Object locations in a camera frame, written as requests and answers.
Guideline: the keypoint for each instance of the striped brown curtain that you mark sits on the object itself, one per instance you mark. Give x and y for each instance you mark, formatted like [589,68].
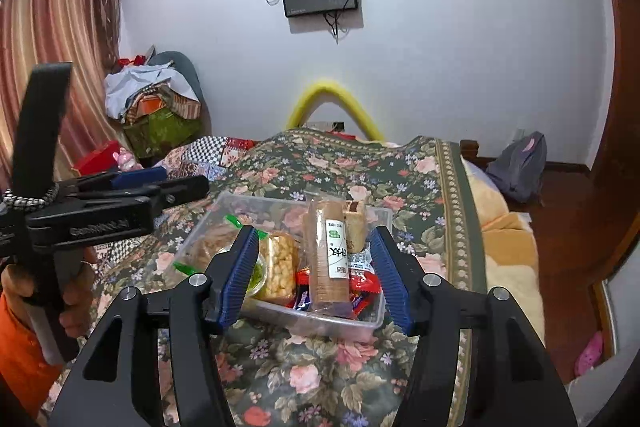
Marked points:
[55,17]

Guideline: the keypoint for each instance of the clear orange puffed snack packet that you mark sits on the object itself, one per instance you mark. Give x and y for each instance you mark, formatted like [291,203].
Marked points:
[276,267]

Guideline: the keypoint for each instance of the person's left hand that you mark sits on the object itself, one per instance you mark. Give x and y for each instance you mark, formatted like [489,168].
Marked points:
[82,279]

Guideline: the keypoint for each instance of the beige plush blanket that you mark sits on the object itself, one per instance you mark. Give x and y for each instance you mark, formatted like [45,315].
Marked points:
[510,267]

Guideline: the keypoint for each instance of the pink plush toy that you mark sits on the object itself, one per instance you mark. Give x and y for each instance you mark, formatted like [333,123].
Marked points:
[127,159]

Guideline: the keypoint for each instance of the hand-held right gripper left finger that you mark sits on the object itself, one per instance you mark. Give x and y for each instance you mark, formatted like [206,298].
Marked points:
[235,277]

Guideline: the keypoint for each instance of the red box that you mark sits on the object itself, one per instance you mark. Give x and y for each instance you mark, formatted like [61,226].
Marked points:
[97,159]

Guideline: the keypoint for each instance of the pile of clothes and bags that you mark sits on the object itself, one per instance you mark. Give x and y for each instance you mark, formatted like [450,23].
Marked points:
[155,107]

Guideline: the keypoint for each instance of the wooden door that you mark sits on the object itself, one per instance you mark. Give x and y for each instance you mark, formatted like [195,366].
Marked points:
[617,107]

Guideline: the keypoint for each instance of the brown cake packet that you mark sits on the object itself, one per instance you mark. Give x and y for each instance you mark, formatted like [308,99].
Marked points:
[357,227]

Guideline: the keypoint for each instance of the red candy packet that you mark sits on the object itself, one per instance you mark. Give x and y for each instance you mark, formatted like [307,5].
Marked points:
[303,278]
[365,284]

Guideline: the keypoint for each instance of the green edged brown snack packet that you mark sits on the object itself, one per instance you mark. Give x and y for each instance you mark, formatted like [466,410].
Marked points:
[210,247]

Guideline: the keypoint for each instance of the checkered patchwork quilt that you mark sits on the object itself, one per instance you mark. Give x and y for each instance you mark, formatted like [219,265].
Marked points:
[205,154]

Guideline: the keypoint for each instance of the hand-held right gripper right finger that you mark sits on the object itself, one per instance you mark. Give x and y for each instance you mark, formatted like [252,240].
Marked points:
[393,279]

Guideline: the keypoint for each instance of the wooden bed frame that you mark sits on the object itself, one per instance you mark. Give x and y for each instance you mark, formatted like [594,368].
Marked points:
[470,148]

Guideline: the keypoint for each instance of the white panel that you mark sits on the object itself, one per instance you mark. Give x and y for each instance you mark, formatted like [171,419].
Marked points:
[622,322]

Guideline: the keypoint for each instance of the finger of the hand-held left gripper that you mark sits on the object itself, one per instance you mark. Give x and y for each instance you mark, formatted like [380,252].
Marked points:
[140,178]
[182,191]

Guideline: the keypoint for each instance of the blue white snack packet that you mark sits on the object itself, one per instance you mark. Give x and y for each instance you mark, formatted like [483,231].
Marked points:
[301,299]

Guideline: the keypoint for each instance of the floral blanket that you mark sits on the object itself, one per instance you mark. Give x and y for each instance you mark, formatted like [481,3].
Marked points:
[310,372]

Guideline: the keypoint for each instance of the yellow foam arch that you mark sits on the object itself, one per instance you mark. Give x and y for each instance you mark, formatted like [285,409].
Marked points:
[325,87]

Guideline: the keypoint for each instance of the clear plastic container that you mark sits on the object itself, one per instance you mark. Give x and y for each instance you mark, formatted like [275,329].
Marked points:
[320,324]

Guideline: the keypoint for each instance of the grey backpack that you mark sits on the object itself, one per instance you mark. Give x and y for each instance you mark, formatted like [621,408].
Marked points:
[520,167]

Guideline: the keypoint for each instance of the long brown biscuit packet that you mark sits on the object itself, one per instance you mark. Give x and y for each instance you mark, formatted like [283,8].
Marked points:
[325,257]

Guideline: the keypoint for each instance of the pink slipper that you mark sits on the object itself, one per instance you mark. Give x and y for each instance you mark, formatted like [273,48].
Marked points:
[589,352]

